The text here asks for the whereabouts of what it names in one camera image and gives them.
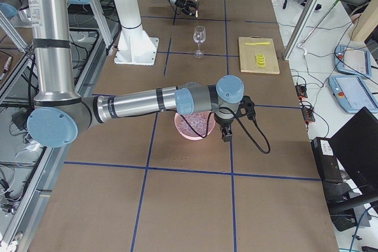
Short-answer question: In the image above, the steel cocktail jigger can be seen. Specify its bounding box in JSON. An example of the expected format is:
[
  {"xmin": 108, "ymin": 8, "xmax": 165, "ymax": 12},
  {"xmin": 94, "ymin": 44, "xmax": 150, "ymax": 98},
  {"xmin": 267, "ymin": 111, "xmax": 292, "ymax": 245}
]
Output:
[{"xmin": 194, "ymin": 0, "xmax": 199, "ymax": 18}]

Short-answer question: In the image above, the blue teach pendant near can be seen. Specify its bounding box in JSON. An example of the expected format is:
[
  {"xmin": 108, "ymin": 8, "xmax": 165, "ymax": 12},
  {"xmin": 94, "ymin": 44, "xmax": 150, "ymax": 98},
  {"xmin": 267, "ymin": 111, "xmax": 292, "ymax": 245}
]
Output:
[{"xmin": 328, "ymin": 75, "xmax": 377, "ymax": 114}]

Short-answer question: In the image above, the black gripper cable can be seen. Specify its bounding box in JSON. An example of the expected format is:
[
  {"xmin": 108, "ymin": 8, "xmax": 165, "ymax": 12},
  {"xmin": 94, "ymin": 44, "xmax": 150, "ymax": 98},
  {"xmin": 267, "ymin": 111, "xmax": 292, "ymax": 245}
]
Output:
[{"xmin": 180, "ymin": 107, "xmax": 271, "ymax": 155}]

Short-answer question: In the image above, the blue teach pendant far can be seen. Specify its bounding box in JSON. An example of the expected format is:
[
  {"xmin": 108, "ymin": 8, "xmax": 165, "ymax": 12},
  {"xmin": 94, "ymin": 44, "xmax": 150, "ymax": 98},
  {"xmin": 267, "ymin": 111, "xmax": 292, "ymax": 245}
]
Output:
[{"xmin": 334, "ymin": 44, "xmax": 372, "ymax": 78}]

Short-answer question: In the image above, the black box device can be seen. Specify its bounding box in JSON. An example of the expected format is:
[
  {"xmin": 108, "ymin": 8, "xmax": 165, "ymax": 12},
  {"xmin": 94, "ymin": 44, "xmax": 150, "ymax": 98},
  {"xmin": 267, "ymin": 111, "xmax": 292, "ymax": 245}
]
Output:
[{"xmin": 311, "ymin": 137, "xmax": 343, "ymax": 184}]

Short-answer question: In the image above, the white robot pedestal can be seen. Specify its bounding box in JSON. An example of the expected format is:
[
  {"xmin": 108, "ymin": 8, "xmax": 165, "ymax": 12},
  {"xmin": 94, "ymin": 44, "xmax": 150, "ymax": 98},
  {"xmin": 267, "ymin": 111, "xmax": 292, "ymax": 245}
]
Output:
[{"xmin": 114, "ymin": 0, "xmax": 159, "ymax": 66}]

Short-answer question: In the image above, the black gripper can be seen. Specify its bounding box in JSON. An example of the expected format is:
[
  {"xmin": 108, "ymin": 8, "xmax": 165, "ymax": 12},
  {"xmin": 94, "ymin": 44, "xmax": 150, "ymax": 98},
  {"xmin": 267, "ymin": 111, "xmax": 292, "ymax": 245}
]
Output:
[
  {"xmin": 175, "ymin": 0, "xmax": 198, "ymax": 17},
  {"xmin": 214, "ymin": 113, "xmax": 234, "ymax": 142}
]

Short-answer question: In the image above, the black monitor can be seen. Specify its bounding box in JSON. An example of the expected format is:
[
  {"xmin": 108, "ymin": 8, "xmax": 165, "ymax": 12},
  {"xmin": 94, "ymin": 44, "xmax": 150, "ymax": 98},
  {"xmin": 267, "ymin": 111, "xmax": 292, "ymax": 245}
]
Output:
[{"xmin": 329, "ymin": 107, "xmax": 377, "ymax": 193}]

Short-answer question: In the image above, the bamboo cutting board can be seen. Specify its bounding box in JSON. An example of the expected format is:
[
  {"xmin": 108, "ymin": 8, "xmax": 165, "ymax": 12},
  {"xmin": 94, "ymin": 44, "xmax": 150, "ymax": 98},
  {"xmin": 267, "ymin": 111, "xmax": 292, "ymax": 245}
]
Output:
[{"xmin": 238, "ymin": 37, "xmax": 280, "ymax": 75}]

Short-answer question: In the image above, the green handled reacher grabber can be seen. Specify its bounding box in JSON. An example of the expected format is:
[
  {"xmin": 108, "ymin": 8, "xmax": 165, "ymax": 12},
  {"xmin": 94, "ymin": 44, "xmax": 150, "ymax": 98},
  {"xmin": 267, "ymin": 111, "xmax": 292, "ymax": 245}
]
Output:
[{"xmin": 297, "ymin": 0, "xmax": 340, "ymax": 50}]

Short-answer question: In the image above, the wooden plank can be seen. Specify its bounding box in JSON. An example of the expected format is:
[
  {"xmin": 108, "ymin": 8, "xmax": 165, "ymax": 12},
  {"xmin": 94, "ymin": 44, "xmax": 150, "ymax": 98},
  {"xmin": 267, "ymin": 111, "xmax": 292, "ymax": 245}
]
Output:
[{"xmin": 350, "ymin": 0, "xmax": 377, "ymax": 42}]

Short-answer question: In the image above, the yellow plastic knife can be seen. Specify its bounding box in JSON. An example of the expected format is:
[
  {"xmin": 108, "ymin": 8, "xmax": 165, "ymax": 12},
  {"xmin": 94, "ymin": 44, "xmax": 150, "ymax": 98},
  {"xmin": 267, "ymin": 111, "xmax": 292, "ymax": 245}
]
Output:
[{"xmin": 245, "ymin": 41, "xmax": 271, "ymax": 46}]

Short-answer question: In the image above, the clear wine glass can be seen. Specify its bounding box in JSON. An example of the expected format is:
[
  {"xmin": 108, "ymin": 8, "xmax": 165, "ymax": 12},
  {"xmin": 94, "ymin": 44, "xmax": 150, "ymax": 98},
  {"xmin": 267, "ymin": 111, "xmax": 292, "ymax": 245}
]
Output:
[{"xmin": 193, "ymin": 26, "xmax": 206, "ymax": 58}]

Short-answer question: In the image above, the pink bowl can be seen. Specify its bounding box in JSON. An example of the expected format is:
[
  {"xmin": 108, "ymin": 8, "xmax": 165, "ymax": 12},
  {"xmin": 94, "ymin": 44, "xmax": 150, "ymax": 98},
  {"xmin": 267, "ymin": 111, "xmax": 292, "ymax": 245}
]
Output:
[{"xmin": 174, "ymin": 112, "xmax": 216, "ymax": 140}]

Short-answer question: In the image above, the blue teach pendant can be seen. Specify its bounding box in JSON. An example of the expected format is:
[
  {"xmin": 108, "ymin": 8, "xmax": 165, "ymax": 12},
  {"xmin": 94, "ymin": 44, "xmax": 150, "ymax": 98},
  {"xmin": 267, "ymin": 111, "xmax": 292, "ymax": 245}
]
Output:
[
  {"xmin": 328, "ymin": 75, "xmax": 377, "ymax": 114},
  {"xmin": 334, "ymin": 44, "xmax": 372, "ymax": 78}
]

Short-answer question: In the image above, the pile of clear ice cubes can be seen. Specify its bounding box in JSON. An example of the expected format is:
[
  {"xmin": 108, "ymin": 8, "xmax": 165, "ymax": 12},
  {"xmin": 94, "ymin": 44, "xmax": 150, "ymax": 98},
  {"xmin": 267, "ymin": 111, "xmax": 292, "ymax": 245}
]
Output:
[{"xmin": 178, "ymin": 113, "xmax": 208, "ymax": 137}]

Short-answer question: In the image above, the aluminium frame post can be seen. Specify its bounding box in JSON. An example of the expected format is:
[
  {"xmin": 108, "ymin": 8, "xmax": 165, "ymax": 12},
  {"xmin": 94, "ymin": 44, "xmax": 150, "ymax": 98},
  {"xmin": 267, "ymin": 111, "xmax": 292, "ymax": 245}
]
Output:
[{"xmin": 283, "ymin": 0, "xmax": 318, "ymax": 60}]

